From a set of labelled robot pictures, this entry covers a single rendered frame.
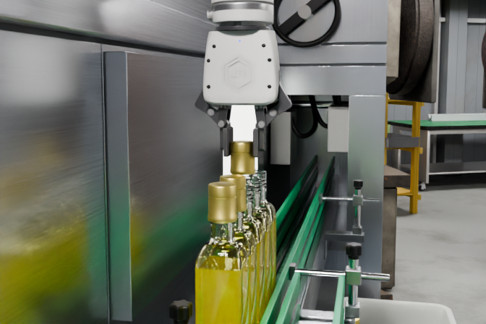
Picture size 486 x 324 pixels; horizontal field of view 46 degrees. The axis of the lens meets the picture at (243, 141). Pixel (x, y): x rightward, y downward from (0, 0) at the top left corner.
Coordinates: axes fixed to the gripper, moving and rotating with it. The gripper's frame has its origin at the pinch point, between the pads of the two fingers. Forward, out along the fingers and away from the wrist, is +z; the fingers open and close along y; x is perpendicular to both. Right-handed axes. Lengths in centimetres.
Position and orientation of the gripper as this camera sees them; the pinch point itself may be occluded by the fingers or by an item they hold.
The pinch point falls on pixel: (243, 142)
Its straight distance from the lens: 79.9
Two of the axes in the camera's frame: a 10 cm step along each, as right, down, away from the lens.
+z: 0.0, 9.9, 1.1
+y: 9.8, 0.2, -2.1
